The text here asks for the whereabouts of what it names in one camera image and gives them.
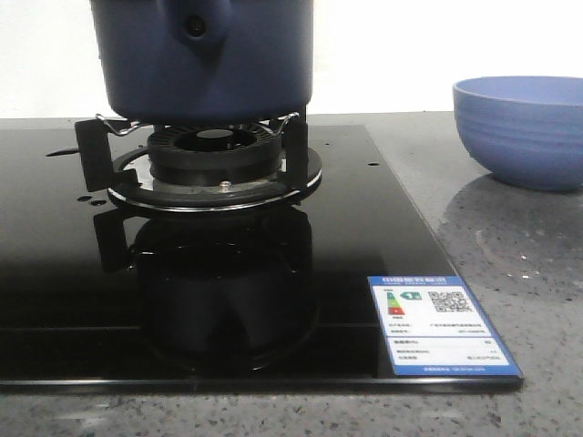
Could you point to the dark blue cooking pot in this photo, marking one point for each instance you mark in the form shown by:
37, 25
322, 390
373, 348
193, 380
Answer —
170, 62

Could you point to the black round burner head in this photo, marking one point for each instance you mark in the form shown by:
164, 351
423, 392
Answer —
206, 156

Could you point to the black metal pot support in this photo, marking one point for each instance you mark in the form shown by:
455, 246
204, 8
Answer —
127, 179

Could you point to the black glass gas stove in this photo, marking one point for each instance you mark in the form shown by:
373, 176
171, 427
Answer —
101, 298

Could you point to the light blue ribbed bowl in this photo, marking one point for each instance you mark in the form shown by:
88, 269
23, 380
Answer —
526, 130

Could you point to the blue white energy label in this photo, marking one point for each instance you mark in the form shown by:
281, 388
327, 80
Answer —
433, 326

